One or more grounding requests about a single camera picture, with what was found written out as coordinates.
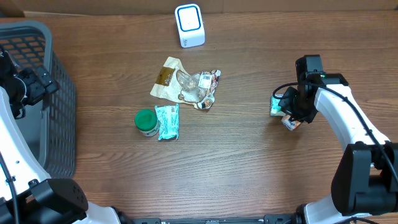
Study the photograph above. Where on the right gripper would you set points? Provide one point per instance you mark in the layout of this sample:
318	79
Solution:
286	104

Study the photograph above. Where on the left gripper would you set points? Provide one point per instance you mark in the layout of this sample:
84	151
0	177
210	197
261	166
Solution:
38	90

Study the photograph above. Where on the orange tissue pack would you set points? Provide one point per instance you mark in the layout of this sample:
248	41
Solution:
290	125

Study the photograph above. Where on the teal tissue pack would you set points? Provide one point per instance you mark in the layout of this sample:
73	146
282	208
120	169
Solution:
275	109

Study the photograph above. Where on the green bottle cap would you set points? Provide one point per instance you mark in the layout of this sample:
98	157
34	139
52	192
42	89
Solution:
146	122

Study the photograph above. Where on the beige snack pouch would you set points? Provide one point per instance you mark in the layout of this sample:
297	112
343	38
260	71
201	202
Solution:
175	84

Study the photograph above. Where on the teal wipes packet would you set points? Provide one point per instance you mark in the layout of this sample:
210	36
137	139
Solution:
168	116

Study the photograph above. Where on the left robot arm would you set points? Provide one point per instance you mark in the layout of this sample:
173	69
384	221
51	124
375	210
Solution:
28	193

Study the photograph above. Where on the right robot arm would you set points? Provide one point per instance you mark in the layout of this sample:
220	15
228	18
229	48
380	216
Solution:
365	182

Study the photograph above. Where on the white barcode scanner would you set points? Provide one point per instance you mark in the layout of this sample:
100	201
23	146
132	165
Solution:
190	25

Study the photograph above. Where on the grey plastic mesh basket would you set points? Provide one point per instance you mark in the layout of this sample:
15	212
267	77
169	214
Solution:
49	127

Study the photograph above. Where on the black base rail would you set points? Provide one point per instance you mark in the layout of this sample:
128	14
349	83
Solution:
266	219

